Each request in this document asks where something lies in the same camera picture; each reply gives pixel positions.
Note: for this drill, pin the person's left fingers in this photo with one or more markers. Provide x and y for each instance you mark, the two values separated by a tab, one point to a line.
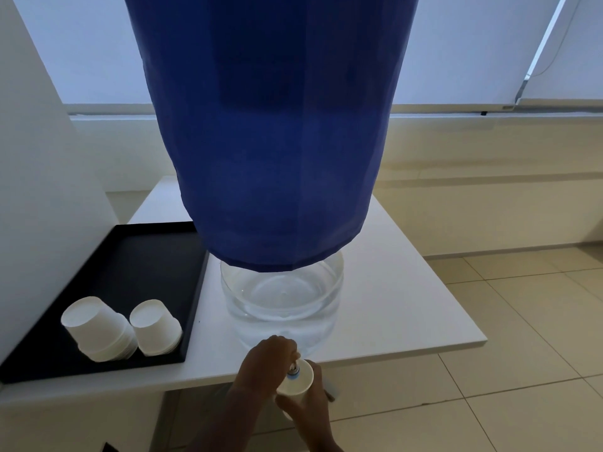
285	350

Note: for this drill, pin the black rectangular tray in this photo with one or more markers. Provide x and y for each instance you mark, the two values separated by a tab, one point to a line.
127	277

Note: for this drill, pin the person's left forearm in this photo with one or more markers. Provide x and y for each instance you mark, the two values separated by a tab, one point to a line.
221	423

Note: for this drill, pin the white disposable drinking cup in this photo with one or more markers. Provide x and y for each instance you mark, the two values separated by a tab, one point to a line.
301	382

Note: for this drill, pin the narrow white roller blind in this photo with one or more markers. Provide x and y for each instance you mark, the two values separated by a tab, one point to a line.
572	46

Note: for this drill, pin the wide white roller blind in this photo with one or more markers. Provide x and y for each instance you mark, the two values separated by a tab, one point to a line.
452	46

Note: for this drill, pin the person's right forearm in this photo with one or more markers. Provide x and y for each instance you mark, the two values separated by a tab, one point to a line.
322	443

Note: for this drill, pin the person's right thumb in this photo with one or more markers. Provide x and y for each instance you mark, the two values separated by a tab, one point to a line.
286	404

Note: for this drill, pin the person's left hand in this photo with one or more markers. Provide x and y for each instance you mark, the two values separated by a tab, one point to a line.
261	364

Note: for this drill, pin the person's right hand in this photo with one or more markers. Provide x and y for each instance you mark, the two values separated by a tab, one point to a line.
308	411

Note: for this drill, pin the clear water dispenser jug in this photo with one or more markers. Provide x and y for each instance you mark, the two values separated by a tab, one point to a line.
282	301

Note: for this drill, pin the blue cloth jug cover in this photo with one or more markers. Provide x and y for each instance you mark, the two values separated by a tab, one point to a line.
282	136

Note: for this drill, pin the stack of white paper cups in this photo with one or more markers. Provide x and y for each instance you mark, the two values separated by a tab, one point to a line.
96	329
155	327

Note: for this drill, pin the small blue white tap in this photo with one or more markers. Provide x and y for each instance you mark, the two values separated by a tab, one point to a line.
295	369

